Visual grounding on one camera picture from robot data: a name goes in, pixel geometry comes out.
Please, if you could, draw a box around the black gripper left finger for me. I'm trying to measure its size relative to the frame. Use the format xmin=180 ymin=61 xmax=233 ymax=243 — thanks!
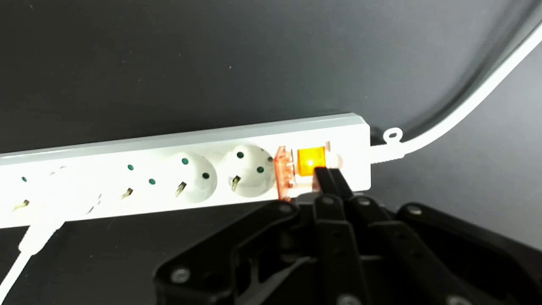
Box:
xmin=155 ymin=168 xmax=370 ymax=305

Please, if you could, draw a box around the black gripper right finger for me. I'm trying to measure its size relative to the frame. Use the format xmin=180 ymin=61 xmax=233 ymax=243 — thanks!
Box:
xmin=329 ymin=170 xmax=542 ymax=305

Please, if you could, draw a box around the white power strip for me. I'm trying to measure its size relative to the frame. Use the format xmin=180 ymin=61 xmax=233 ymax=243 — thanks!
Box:
xmin=0 ymin=114 xmax=372 ymax=229

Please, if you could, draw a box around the white power strip main cable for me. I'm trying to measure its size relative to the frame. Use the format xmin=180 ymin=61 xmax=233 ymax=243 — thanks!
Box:
xmin=370 ymin=39 xmax=542 ymax=166

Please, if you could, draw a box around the white plugged-in appliance cable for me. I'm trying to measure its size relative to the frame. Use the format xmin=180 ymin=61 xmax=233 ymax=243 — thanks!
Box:
xmin=0 ymin=222 xmax=62 ymax=304

